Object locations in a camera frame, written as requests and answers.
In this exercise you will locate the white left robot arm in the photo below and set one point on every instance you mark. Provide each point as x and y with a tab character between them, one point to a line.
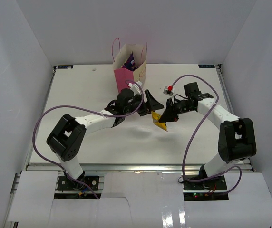
66	138

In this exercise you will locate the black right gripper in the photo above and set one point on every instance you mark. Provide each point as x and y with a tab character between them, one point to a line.
170	114

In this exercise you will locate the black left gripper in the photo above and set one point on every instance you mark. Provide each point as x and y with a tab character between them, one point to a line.
146	107

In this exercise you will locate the blue purple snack bag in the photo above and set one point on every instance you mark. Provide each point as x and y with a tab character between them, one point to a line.
130	63

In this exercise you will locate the blue table label left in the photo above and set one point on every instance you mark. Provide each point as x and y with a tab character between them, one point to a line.
65	66

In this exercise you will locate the beige pink paper bag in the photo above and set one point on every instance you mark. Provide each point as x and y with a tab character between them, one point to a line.
121	74

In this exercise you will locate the yellow M&M's packet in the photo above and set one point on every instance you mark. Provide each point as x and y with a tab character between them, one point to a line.
156	117

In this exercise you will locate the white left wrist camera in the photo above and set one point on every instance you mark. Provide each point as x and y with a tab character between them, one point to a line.
136	88

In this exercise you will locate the aluminium table edge rail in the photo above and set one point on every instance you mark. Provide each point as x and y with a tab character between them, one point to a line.
110	167

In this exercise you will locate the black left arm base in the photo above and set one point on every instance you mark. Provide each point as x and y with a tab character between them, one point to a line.
86	188

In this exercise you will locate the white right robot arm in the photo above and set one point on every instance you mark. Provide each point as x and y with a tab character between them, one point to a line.
236	140

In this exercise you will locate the blue table corner label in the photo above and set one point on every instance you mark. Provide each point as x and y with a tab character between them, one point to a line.
206	66

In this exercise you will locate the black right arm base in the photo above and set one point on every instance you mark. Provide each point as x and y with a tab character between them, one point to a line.
211	190

